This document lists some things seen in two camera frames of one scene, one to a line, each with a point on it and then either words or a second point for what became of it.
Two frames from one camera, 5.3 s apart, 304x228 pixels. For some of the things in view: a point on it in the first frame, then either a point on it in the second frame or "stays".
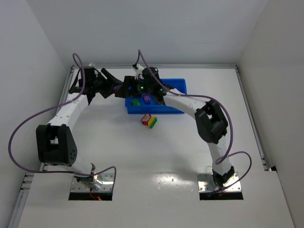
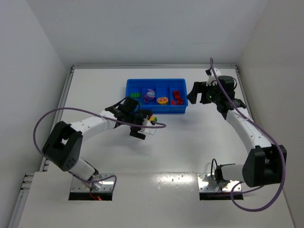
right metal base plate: [206, 184] stays
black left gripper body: [102, 84] to [139, 124]
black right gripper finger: [123, 92] to [193, 96]
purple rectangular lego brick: [147, 98] stays
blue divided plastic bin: [150, 103] stays
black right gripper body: [128, 86] to [203, 94]
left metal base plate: [107, 185] stays
